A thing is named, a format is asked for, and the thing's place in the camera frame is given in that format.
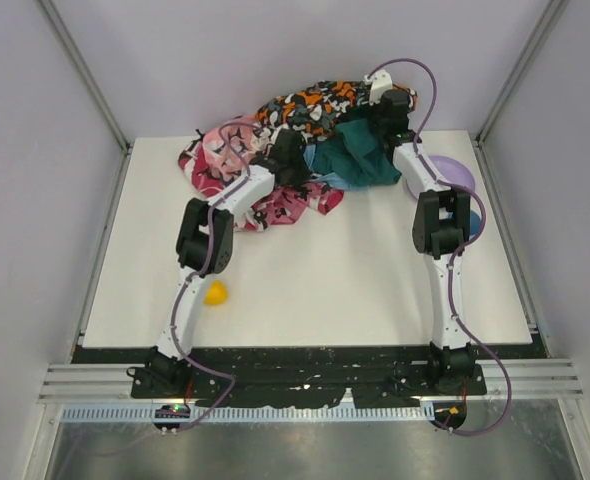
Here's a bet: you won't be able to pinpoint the lilac plastic plate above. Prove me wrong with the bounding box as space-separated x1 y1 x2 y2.
395 155 476 200

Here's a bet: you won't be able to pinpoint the teal green cloth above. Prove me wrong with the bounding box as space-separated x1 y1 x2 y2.
316 119 402 191

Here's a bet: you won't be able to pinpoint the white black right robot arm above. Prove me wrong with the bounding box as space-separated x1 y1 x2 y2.
371 87 475 393

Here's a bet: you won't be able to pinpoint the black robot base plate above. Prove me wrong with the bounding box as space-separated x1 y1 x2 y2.
69 343 489 409

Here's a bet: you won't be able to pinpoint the pink patterned cloth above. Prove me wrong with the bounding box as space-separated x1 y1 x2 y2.
178 115 344 232

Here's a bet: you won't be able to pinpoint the light blue shorts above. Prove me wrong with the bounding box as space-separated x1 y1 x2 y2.
303 145 351 191

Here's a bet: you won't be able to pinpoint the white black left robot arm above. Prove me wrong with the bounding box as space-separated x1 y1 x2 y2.
133 121 305 398

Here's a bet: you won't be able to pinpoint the orange black camouflage shorts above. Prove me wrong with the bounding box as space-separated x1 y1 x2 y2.
253 79 420 146

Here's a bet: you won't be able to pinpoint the blue plastic cup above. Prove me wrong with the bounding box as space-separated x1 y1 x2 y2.
469 210 482 238

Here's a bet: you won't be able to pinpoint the white slotted cable duct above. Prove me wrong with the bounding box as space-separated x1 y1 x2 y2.
61 403 434 424

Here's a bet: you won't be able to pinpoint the yellow lemon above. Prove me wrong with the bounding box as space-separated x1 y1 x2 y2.
204 280 229 306

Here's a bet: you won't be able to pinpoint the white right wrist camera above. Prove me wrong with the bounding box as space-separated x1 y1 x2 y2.
364 69 393 106

